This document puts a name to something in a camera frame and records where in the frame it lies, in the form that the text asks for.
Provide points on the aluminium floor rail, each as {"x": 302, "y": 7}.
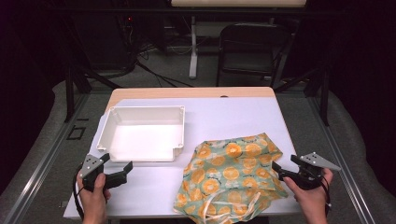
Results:
{"x": 342, "y": 161}
{"x": 43, "y": 161}

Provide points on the black metal stand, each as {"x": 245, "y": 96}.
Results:
{"x": 325, "y": 99}
{"x": 69, "y": 93}

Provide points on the black folding chair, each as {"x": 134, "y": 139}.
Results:
{"x": 246, "y": 63}

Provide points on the white desk leg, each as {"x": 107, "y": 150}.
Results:
{"x": 193, "y": 62}

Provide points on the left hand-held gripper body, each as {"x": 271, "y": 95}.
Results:
{"x": 90, "y": 165}

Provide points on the person's right hand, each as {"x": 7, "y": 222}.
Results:
{"x": 311, "y": 199}

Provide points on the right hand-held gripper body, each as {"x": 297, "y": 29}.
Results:
{"x": 314, "y": 161}

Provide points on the white plastic box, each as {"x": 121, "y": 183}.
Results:
{"x": 143, "y": 140}

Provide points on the person's left hand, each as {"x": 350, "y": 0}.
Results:
{"x": 93, "y": 202}

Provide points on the white table mat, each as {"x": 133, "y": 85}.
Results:
{"x": 218, "y": 118}

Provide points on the orange print cloth bag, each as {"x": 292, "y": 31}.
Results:
{"x": 230, "y": 172}

